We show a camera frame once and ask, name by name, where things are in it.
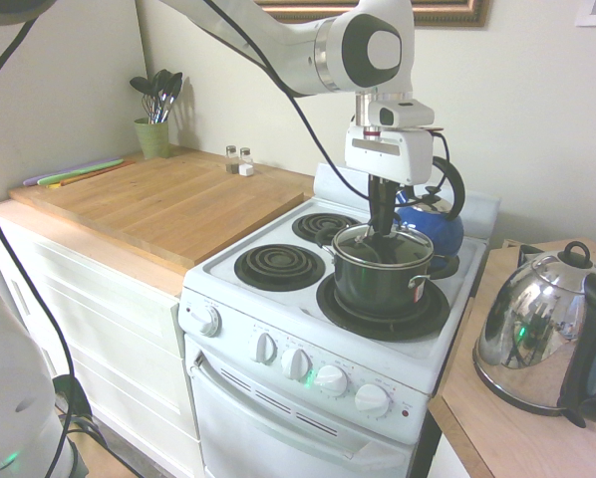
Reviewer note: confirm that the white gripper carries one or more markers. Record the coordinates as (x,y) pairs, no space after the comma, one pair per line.
(387,154)

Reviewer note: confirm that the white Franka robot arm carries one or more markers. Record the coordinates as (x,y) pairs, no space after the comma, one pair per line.
(303,50)

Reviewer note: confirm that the dark cooking pot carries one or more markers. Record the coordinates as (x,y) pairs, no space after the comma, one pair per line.
(378,289)

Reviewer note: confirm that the black coil burner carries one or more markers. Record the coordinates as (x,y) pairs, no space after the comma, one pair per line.
(445,266)
(427,313)
(323,226)
(278,266)

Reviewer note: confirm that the blue stovetop kettle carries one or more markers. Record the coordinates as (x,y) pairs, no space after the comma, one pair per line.
(442,229)

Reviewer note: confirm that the glass salt shaker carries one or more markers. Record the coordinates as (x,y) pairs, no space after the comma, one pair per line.
(247,164)

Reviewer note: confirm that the glass pepper shaker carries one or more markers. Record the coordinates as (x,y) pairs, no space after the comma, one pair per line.
(231,162)

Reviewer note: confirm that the white electric stove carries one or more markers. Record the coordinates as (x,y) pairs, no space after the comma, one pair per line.
(427,358)

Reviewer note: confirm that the chrome electric kettle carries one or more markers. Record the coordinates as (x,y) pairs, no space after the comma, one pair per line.
(527,309)

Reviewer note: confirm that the white burner knob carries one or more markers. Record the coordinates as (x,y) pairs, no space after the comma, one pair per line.
(265,347)
(330,381)
(372,401)
(295,363)

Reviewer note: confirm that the gold framed painting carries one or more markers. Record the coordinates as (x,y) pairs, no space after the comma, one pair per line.
(452,20)

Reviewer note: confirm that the white oven dial knob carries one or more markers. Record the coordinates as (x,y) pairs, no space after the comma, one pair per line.
(208,321)

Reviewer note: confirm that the wooden butcher block board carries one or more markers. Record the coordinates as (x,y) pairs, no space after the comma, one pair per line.
(168,204)

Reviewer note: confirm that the green utensil cup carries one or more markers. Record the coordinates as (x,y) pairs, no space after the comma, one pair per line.
(151,139)

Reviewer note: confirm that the black kitchen spoon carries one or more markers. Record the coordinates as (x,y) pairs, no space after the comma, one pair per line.
(161,79)
(175,84)

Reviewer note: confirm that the white oven door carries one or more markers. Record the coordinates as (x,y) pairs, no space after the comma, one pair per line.
(278,438)

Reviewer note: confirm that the black kitchen ladle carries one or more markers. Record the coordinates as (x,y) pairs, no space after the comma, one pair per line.
(139,83)

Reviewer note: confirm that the orange red knife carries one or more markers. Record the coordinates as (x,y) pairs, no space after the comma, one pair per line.
(98,173)

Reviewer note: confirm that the white cabinet with counter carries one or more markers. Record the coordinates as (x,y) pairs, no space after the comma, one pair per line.
(103,323)

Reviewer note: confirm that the green knife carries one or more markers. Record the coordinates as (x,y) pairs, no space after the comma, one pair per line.
(54,179)

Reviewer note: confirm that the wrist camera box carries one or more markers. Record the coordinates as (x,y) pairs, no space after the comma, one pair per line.
(402,113)

